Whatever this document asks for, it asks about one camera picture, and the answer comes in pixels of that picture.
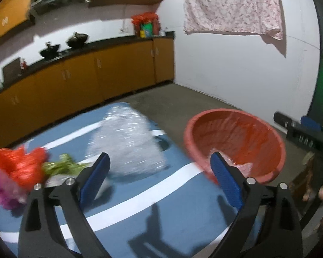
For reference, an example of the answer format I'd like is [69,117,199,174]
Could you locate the red plastic basket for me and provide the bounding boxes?
[184,108,286,184]

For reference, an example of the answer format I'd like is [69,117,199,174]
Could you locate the red bag on counter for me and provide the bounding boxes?
[131,12,160,38]

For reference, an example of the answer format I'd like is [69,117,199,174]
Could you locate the blue striped tablecloth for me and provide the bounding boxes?
[0,103,237,257]

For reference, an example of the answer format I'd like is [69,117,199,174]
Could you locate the large bubble wrap sheet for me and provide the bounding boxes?
[85,104,167,182]

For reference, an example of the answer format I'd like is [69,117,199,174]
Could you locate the olive green plastic bag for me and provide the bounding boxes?
[42,153,90,177]

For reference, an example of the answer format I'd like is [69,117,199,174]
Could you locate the magenta plastic bag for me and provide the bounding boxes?
[0,169,27,210]

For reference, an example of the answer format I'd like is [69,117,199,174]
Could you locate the black wok right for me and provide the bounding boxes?
[66,32,89,49]

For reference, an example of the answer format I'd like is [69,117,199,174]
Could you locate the red plastic bag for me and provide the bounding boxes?
[0,146,48,190]

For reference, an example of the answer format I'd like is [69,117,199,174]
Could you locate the black wok left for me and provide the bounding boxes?
[39,42,61,59]

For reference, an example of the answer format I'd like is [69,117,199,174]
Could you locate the lower wooden kitchen cabinets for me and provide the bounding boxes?
[0,32,175,147]

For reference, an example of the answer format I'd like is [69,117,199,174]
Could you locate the dark cutting board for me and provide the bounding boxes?
[2,57,22,84]

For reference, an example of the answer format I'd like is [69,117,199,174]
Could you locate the pink floral hanging cloth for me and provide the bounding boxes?
[184,0,284,41]

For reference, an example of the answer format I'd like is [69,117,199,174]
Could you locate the red bottle on counter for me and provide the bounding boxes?
[20,58,28,71]

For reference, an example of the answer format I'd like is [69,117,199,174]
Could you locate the white plastic bag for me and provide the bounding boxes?
[219,151,253,177]

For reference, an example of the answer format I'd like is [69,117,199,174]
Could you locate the black wok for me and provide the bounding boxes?
[66,32,89,49]
[39,42,61,59]

